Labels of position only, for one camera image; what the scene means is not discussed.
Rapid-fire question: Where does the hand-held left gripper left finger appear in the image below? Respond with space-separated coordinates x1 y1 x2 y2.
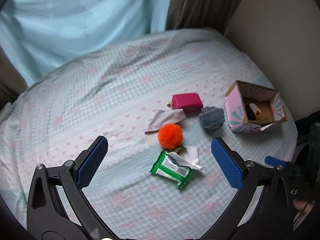
26 135 118 240

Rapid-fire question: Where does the light blue curtain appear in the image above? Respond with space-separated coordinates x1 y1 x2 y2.
0 0 173 87

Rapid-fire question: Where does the white tissue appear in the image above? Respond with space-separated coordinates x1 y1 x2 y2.
168 146 205 173

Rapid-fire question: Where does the orange fluffy pompom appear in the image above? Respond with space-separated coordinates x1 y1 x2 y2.
158 124 187 154

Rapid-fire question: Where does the black and white plush toy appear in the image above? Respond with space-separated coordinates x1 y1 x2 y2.
244 102 260 121

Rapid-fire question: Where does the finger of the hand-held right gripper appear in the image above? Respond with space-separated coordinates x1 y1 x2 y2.
265 156 288 168

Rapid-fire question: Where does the blue-grey fluffy scrunchie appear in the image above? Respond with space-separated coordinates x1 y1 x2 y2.
199 107 225 131

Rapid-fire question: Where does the green tissue pack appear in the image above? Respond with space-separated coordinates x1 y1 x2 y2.
149 150 194 190

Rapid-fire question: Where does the brown plush toy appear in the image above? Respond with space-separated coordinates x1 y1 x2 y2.
254 112 272 122

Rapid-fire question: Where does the magenta zip pouch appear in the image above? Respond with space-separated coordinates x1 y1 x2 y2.
167 93 202 116

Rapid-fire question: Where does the checked bedsheet with pink bows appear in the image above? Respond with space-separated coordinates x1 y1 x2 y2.
0 27 298 240

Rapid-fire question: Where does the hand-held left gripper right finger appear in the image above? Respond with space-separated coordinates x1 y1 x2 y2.
200 137 294 240

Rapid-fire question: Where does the brown curtain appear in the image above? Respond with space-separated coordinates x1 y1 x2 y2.
165 0 243 34

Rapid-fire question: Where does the grey cleaning cloth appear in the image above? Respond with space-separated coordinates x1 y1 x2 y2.
144 109 187 134

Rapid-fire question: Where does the pink striped cardboard box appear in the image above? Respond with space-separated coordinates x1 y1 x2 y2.
224 80 289 133

